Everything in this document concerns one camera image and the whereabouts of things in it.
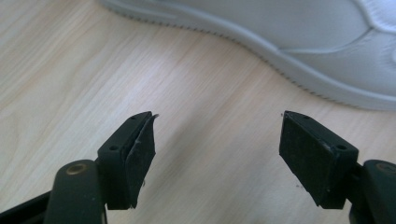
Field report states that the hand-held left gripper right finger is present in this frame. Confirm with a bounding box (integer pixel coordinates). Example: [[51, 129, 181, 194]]
[[278, 110, 360, 210]]

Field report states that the white sneaker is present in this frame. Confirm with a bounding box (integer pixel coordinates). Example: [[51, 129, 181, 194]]
[[99, 0, 396, 112]]

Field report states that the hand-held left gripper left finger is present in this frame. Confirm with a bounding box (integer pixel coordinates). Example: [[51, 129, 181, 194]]
[[97, 110, 157, 211]]

